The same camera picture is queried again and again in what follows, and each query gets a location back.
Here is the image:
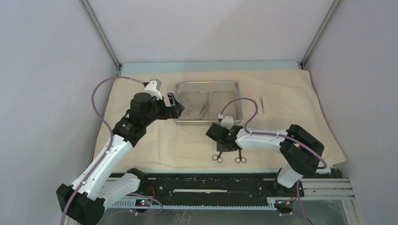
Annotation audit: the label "metal surgical scissors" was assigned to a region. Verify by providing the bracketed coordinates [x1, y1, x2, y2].
[235, 149, 247, 164]

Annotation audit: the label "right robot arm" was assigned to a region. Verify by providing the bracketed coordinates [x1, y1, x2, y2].
[206, 115, 327, 196]

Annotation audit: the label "thin metal needle tweezers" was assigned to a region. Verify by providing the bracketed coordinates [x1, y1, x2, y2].
[259, 95, 265, 114]

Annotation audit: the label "aluminium frame rail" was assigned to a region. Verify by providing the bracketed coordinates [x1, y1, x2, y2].
[108, 178, 355, 211]

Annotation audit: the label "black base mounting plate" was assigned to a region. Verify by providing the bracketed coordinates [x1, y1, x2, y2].
[127, 168, 304, 199]

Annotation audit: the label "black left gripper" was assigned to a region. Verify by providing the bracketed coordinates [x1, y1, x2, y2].
[143, 92, 184, 126]

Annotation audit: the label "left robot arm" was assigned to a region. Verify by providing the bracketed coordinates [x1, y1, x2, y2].
[56, 79, 184, 225]

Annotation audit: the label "metal surgical forceps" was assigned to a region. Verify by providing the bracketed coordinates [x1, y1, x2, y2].
[194, 100, 212, 120]

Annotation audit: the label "metal surgical instrument tray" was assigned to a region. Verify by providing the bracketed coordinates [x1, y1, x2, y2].
[175, 81, 243, 126]

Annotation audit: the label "beige cloth wrap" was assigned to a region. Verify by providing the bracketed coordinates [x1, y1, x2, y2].
[95, 70, 346, 173]

